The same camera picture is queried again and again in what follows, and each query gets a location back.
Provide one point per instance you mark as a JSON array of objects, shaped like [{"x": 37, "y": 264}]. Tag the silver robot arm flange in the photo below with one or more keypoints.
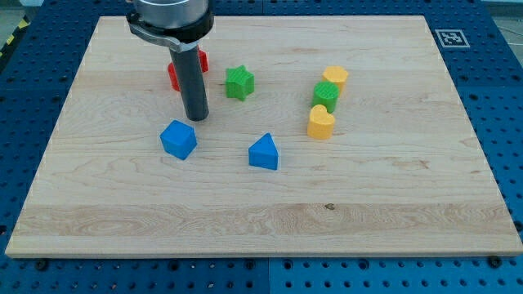
[{"x": 176, "y": 24}]

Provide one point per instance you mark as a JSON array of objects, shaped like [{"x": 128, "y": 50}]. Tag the blue triangle block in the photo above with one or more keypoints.
[{"x": 263, "y": 153}]

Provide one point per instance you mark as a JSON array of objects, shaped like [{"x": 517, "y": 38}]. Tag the yellow heart block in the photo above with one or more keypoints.
[{"x": 321, "y": 123}]

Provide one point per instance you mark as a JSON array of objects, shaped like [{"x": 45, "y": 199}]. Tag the wooden board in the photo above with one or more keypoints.
[{"x": 402, "y": 175}]

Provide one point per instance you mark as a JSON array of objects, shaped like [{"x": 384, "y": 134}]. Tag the green star block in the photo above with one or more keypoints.
[{"x": 239, "y": 82}]

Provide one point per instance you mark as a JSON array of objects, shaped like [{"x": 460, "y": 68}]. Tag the blue cube block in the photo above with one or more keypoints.
[{"x": 178, "y": 139}]

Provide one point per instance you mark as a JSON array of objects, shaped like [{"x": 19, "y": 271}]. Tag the green cylinder block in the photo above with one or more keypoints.
[{"x": 325, "y": 93}]

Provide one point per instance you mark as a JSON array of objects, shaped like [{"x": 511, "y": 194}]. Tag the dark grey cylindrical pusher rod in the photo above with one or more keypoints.
[{"x": 190, "y": 80}]

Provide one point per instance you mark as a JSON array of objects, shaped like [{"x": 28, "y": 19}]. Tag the yellow hexagon block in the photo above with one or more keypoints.
[{"x": 337, "y": 75}]

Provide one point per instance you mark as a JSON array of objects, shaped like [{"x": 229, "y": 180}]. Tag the red block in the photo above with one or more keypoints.
[{"x": 203, "y": 59}]

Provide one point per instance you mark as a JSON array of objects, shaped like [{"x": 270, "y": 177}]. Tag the white fiducial marker tag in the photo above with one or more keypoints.
[{"x": 452, "y": 38}]

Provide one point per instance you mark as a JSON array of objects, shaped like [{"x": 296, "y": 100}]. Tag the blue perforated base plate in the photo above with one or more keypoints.
[{"x": 41, "y": 69}]

